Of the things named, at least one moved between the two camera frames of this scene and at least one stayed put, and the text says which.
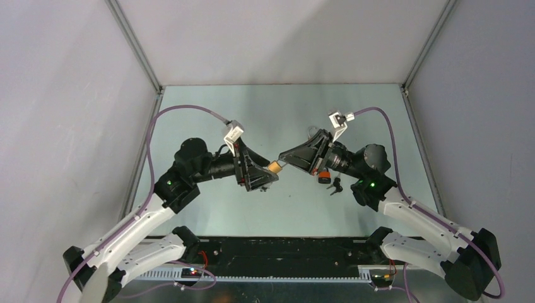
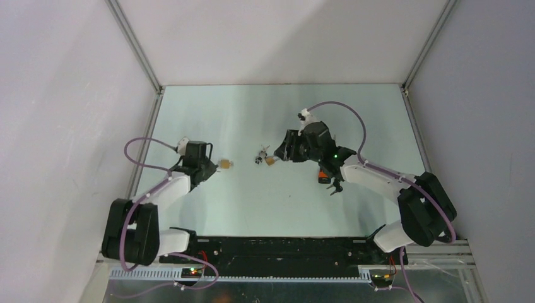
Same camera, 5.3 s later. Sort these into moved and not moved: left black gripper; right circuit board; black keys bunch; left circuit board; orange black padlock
Moved: left black gripper
Not moved: right circuit board; black keys bunch; orange black padlock; left circuit board
